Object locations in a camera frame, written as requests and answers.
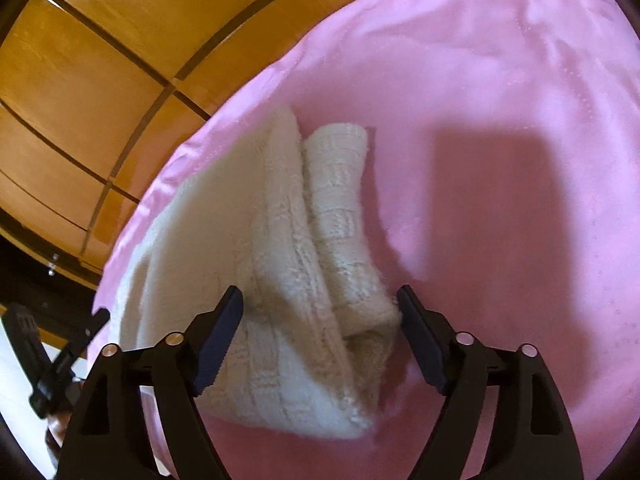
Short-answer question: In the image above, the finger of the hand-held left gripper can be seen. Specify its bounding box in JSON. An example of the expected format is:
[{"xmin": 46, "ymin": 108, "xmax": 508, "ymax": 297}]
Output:
[{"xmin": 50, "ymin": 308, "xmax": 112, "ymax": 377}]

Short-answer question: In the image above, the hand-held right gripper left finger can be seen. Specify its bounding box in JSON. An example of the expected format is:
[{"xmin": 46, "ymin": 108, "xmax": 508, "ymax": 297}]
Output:
[{"xmin": 56, "ymin": 285, "xmax": 245, "ymax": 480}]

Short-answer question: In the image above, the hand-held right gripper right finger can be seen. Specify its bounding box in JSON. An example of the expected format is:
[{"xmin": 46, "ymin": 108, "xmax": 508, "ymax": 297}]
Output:
[{"xmin": 397, "ymin": 285, "xmax": 585, "ymax": 480}]

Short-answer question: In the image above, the white knitted sweater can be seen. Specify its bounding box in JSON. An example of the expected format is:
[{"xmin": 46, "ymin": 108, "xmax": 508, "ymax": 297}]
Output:
[{"xmin": 107, "ymin": 105, "xmax": 403, "ymax": 441}]

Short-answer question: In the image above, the pink bed sheet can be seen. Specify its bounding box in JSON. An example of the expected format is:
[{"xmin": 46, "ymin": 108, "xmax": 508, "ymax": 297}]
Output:
[{"xmin": 92, "ymin": 0, "xmax": 640, "ymax": 480}]

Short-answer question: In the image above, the wooden panelled headboard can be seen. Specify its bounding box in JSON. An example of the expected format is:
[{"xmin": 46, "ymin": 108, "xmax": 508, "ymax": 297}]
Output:
[{"xmin": 0, "ymin": 0, "xmax": 431, "ymax": 291}]

